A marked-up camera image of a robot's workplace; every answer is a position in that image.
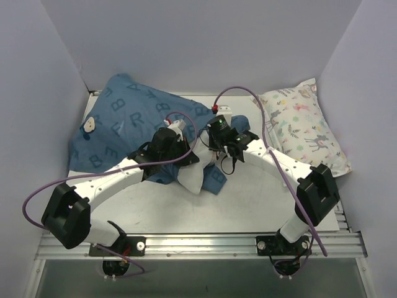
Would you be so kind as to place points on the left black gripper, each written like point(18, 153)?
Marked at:
point(185, 152)

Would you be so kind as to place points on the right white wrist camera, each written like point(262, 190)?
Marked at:
point(226, 112)

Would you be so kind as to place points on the aluminium front rail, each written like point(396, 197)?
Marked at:
point(201, 247)

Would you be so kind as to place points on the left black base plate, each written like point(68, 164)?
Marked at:
point(126, 246)

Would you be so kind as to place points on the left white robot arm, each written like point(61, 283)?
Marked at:
point(68, 213)

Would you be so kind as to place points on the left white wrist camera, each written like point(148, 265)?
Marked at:
point(177, 126)

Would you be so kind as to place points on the white floral deer pillow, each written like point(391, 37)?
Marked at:
point(295, 125)

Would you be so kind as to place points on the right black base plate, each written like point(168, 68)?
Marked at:
point(276, 245)

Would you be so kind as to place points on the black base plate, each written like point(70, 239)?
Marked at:
point(276, 245)
point(126, 246)

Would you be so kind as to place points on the blue letter print pillowcase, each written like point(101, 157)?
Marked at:
point(125, 115)

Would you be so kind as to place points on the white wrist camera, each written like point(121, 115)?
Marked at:
point(177, 126)
point(226, 112)

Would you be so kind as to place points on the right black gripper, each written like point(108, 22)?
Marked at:
point(215, 136)

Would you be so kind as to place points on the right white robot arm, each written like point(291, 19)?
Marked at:
point(313, 187)

